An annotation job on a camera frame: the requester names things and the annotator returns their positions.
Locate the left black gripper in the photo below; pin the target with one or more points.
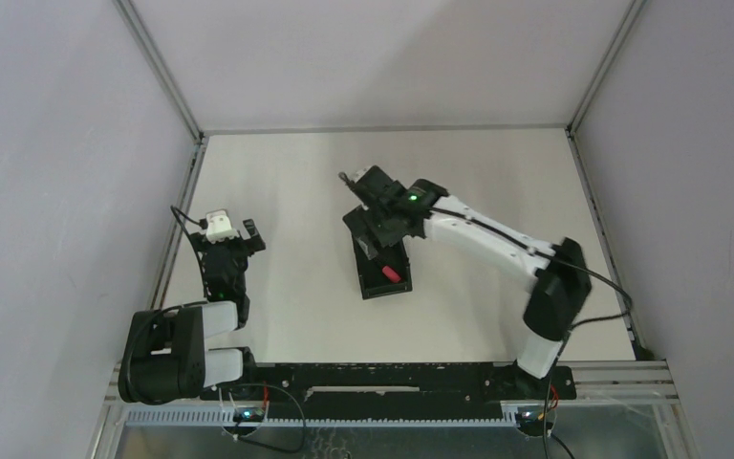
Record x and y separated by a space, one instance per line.
225 245

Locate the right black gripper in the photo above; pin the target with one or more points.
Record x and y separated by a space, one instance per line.
384 238

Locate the red handled screwdriver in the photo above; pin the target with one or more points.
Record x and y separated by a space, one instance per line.
390 270

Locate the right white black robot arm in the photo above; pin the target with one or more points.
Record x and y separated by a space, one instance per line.
553 275

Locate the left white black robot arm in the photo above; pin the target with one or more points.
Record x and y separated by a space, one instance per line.
166 357

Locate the black plastic bin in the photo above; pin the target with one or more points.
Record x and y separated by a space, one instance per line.
371 282

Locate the left controller board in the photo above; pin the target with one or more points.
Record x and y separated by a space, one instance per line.
246 416

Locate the controller board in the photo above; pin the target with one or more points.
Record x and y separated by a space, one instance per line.
246 416
525 417

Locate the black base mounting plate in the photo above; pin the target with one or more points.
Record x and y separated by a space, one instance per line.
420 390

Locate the right controller board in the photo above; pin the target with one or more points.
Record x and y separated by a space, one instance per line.
525 417

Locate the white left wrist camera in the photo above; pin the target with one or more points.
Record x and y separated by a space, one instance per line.
219 227

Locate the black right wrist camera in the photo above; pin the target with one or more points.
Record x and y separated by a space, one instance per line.
372 186

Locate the aluminium left frame rail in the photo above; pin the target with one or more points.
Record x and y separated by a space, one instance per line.
175 233

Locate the aluminium frame rail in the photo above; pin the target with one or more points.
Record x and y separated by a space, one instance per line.
384 128
630 320
175 233

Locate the aluminium back frame rail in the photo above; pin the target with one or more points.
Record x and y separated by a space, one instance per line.
384 128

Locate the white slotted cable duct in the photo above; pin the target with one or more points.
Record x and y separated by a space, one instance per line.
215 416

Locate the aluminium right frame rail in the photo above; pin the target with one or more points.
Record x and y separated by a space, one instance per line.
630 320

